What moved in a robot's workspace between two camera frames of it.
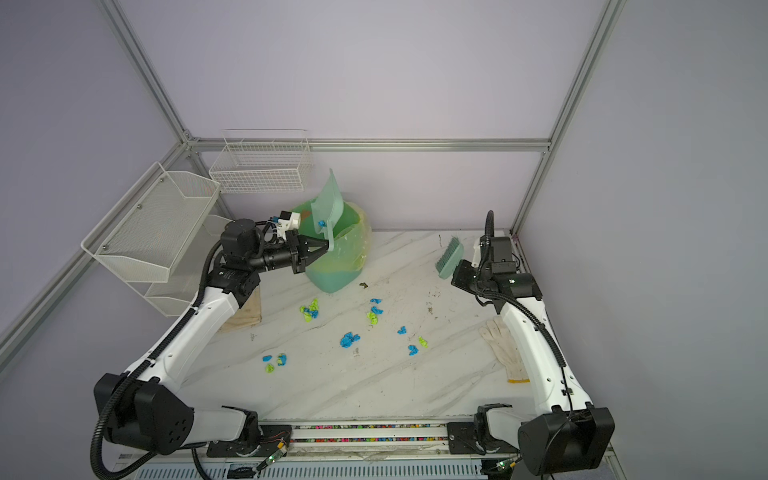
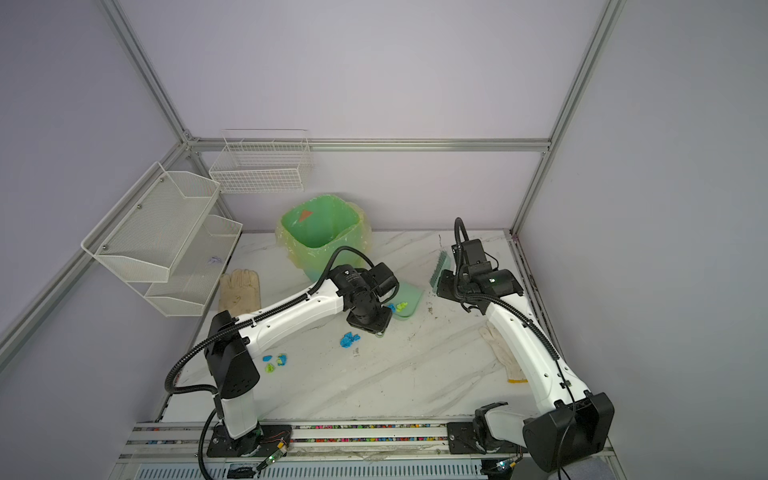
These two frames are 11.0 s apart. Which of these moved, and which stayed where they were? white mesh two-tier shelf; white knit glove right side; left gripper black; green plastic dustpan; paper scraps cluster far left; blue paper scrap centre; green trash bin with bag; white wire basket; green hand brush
Moved: left gripper black; green plastic dustpan; green hand brush
Stayed: white wire basket; blue paper scrap centre; white mesh two-tier shelf; white knit glove right side; paper scraps cluster far left; green trash bin with bag
